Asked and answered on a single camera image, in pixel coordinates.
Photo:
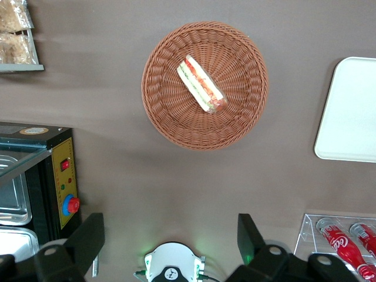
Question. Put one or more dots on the triangle sandwich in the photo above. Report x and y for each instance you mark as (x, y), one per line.
(199, 83)

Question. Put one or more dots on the round brown wicker basket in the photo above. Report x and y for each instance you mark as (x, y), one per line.
(164, 88)

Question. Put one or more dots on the clear acrylic bottle holder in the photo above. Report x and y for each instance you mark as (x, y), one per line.
(307, 232)

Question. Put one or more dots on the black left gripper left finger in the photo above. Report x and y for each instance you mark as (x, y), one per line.
(73, 252)

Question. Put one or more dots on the black food warmer cabinet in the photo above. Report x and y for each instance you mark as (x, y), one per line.
(63, 176)

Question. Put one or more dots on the large steel pan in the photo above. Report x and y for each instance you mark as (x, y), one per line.
(11, 199)

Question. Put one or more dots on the clear snack bag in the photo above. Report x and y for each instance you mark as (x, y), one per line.
(13, 14)
(14, 48)

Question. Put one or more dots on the white plastic tray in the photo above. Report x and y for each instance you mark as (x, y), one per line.
(349, 111)

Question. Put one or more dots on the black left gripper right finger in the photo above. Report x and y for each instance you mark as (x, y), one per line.
(264, 261)

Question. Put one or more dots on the small steel pan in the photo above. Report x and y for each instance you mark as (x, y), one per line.
(17, 241)

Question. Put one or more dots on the red cola bottle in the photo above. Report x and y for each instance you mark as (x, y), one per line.
(365, 235)
(342, 245)

